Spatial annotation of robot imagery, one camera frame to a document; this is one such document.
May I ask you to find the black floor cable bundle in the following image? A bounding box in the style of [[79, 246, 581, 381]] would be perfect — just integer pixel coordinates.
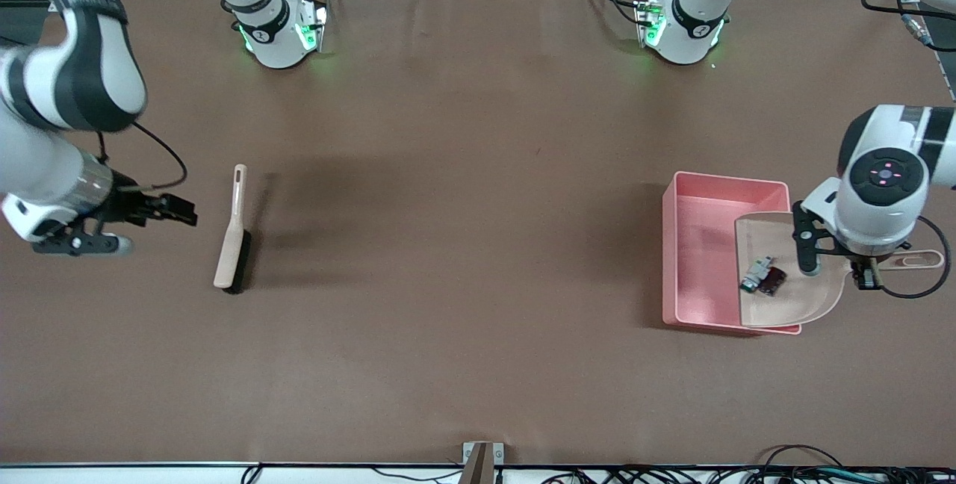
[[538, 443, 956, 484]]

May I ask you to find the green lit base connector plate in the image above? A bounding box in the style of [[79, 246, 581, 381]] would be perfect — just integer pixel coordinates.
[[635, 0, 667, 48], [297, 0, 329, 53]]

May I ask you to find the dark cylindrical capacitor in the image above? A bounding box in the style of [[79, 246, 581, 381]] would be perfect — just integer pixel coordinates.
[[758, 267, 788, 298]]

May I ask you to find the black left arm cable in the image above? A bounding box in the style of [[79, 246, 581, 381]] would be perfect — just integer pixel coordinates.
[[861, 0, 956, 300]]

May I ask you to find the metal table edge bracket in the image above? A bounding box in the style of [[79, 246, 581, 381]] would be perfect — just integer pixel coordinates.
[[462, 441, 505, 484]]

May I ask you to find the brown table cover sheet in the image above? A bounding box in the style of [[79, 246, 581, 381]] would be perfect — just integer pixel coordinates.
[[0, 0, 956, 468]]

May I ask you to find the beige plastic dustpan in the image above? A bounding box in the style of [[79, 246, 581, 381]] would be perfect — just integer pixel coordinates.
[[734, 211, 945, 329]]

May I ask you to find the pink plastic bin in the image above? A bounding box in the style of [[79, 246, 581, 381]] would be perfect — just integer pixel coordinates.
[[662, 171, 804, 336]]

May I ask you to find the white orange electrical switch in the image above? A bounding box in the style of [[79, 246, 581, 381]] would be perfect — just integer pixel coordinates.
[[739, 256, 774, 294]]

